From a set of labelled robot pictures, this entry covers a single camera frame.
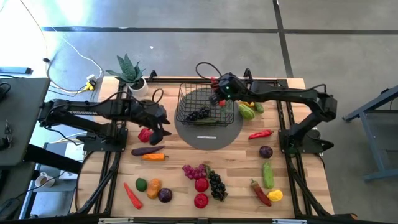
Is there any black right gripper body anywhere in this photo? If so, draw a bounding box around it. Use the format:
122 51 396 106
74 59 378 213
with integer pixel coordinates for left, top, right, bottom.
214 72 248 102

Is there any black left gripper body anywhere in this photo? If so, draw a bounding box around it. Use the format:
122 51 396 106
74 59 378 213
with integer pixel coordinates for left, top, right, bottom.
133 101 171 130

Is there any red pepper with green stem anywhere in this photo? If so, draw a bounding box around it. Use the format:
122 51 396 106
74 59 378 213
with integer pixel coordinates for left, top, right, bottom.
210 77 228 108

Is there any red bell pepper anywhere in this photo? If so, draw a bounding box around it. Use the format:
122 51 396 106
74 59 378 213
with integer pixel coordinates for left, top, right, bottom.
137 128 154 144

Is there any long purple eggplant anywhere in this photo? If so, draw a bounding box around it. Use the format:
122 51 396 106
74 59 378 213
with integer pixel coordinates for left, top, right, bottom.
131 145 166 157

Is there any black grape bunch with leaf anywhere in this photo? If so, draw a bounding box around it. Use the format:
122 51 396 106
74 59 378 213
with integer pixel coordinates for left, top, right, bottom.
205 166 229 202
185 106 220 126

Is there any round dark green avocado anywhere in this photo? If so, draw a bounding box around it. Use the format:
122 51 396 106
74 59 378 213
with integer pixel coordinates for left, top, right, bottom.
135 177 148 192

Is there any pink grape bunch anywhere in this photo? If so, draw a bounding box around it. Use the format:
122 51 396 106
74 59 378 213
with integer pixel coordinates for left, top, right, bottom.
182 164 208 180

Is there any curved red chili pepper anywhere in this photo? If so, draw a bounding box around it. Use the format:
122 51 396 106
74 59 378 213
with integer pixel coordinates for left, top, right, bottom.
248 129 274 141

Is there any purple onion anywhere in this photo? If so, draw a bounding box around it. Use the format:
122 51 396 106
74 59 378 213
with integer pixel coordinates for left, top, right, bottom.
259 145 274 159
157 187 174 203

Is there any long red chili pepper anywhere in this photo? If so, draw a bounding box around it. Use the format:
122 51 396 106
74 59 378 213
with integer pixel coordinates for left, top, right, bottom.
123 182 144 210

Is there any red tomato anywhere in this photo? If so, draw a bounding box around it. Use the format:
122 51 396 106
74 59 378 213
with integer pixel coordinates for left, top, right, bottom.
194 177 210 193

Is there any red apple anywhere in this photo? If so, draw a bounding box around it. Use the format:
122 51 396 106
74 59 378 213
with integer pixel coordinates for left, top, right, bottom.
193 193 210 209

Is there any red chili with green top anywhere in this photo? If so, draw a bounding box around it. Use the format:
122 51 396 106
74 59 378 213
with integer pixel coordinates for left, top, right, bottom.
250 179 272 207

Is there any yellow lemon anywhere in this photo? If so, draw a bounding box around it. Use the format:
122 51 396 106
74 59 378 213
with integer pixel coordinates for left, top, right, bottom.
266 189 284 202

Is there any green plant in white pot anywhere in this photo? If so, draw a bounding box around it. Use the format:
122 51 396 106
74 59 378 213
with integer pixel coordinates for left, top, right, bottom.
105 53 149 98

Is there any grey round placemat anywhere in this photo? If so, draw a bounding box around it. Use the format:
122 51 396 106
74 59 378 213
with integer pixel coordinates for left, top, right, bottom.
174 88 244 151

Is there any white and yellow power adapter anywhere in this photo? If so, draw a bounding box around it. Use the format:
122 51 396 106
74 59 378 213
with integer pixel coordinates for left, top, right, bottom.
83 73 98 91

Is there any white mug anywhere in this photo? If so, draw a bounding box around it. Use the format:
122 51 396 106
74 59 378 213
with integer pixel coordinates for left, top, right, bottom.
34 172 56 189

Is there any grey desk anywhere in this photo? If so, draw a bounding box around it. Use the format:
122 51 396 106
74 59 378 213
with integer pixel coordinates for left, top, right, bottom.
0 77 83 175

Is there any blue-grey metal table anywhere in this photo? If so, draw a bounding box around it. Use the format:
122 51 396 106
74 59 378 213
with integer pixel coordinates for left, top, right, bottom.
341 83 398 183

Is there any black wire basket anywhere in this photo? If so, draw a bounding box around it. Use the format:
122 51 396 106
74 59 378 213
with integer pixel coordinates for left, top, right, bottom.
175 82 236 128

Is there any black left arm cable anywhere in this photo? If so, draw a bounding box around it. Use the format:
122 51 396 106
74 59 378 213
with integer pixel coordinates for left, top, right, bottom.
102 88 165 108

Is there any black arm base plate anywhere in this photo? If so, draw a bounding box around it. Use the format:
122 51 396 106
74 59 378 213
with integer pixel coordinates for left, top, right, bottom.
76 126 129 153
278 129 335 155

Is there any silver frame bracket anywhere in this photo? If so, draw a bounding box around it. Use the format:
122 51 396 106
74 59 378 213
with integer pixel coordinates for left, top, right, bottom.
98 217 134 224
272 218 308 224

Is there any white floor cable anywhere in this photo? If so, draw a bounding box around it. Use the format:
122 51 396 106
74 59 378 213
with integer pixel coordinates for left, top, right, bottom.
51 26 104 80

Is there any beige floor cable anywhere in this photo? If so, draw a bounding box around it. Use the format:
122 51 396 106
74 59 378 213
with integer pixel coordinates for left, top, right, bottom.
18 0 91 94

